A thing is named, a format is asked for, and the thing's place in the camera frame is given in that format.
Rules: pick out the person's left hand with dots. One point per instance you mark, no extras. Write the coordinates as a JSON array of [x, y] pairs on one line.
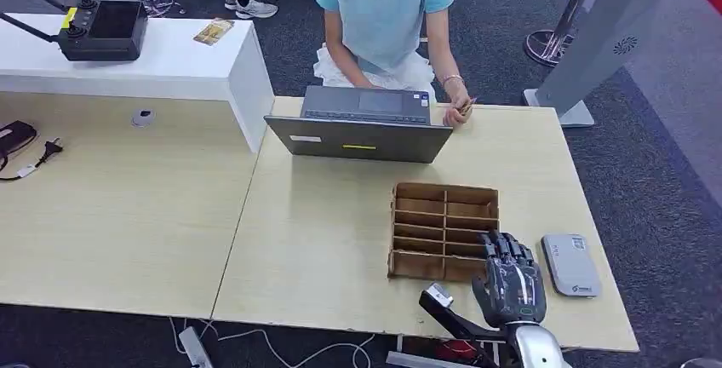
[[456, 108]]

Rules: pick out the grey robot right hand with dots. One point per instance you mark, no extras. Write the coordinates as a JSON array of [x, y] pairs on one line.
[[513, 289]]

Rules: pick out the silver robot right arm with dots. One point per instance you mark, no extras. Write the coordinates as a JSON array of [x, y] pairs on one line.
[[536, 349]]

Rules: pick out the grey card reader device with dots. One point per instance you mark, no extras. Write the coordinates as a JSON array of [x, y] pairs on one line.
[[571, 266]]

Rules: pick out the red object under desk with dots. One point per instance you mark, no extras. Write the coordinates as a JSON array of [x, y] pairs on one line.
[[458, 349]]

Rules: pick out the wooden compartment card box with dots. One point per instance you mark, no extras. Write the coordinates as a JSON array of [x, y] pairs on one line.
[[420, 264]]

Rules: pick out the grey laptop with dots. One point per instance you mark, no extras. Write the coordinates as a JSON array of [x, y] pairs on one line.
[[361, 139]]

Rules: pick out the person seated at desk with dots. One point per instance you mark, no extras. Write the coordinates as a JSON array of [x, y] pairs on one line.
[[383, 15]]

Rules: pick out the grey kiosk stand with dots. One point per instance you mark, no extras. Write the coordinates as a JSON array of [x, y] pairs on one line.
[[598, 32]]

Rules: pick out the yellow card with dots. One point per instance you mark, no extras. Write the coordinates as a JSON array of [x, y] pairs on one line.
[[214, 31]]

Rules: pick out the white raised counter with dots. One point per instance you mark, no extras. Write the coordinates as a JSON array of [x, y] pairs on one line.
[[169, 66]]

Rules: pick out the round grey desk grommet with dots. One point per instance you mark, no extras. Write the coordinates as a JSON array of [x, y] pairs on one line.
[[143, 117]]

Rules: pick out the white power strip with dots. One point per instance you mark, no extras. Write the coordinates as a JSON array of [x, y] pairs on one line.
[[194, 349]]

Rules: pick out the black remote controller with antennas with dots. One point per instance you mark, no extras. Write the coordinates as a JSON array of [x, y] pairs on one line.
[[107, 32]]

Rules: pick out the black pouch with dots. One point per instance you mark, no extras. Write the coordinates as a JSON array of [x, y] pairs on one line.
[[16, 137]]

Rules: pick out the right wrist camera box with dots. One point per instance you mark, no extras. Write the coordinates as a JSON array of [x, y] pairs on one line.
[[439, 295]]

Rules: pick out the chrome stanchion post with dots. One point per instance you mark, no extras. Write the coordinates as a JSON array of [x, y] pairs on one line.
[[550, 44]]

